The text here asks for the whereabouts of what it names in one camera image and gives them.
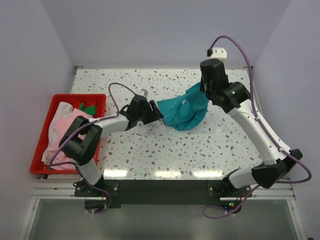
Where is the teal t shirt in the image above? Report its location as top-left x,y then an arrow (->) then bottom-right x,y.
157,82 -> 209,132

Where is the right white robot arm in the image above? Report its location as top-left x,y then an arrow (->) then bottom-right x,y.
200,58 -> 303,197

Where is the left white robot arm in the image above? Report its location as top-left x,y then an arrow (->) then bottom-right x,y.
58,95 -> 164,196

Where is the red plastic bin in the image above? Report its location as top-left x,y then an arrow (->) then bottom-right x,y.
30,94 -> 107,175

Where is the green and red garment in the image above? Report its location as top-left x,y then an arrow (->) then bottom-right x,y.
78,102 -> 96,117

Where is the white t shirt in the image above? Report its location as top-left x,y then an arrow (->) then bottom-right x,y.
41,101 -> 73,165

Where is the pink t shirt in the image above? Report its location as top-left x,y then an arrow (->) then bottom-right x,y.
46,108 -> 92,171

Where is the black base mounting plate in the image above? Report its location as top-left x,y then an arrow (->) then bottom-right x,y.
74,179 -> 253,210

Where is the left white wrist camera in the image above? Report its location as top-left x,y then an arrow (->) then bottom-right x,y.
139,89 -> 148,98

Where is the aluminium frame rail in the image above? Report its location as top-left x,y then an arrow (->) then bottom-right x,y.
31,179 -> 296,200

